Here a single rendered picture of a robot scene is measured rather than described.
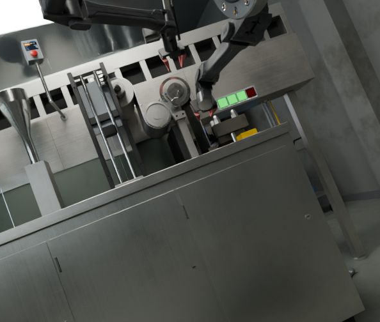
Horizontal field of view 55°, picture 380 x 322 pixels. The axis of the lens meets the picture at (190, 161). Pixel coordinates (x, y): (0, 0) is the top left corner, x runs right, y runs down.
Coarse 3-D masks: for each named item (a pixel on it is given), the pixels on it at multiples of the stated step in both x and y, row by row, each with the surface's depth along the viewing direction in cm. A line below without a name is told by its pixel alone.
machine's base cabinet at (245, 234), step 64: (192, 192) 138; (256, 192) 142; (0, 256) 127; (64, 256) 130; (128, 256) 132; (192, 256) 135; (256, 256) 138; (320, 256) 142; (0, 320) 124; (64, 320) 127; (128, 320) 129; (192, 320) 132; (256, 320) 135; (320, 320) 138
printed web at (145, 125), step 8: (128, 80) 169; (136, 96) 169; (136, 104) 180; (184, 104) 189; (144, 120) 169; (144, 128) 186; (152, 128) 170; (160, 128) 169; (152, 136) 187; (160, 136) 188; (120, 144) 186
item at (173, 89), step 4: (172, 84) 169; (176, 84) 169; (168, 88) 169; (172, 88) 169; (176, 88) 169; (180, 88) 169; (168, 92) 168; (172, 92) 169; (176, 92) 169; (180, 92) 169; (172, 96) 168; (176, 96) 169; (180, 96) 170
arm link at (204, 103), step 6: (198, 72) 139; (198, 78) 140; (204, 84) 142; (210, 84) 143; (204, 90) 140; (210, 90) 141; (198, 96) 142; (204, 96) 138; (210, 96) 139; (198, 102) 141; (204, 102) 140; (210, 102) 140; (204, 108) 143
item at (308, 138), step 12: (288, 96) 231; (300, 108) 230; (300, 120) 229; (300, 132) 233; (312, 132) 229; (312, 144) 228; (312, 156) 229; (324, 168) 227; (324, 180) 226; (336, 192) 226; (336, 204) 225; (336, 216) 228; (348, 216) 225; (348, 228) 224; (348, 240) 226; (360, 252) 223
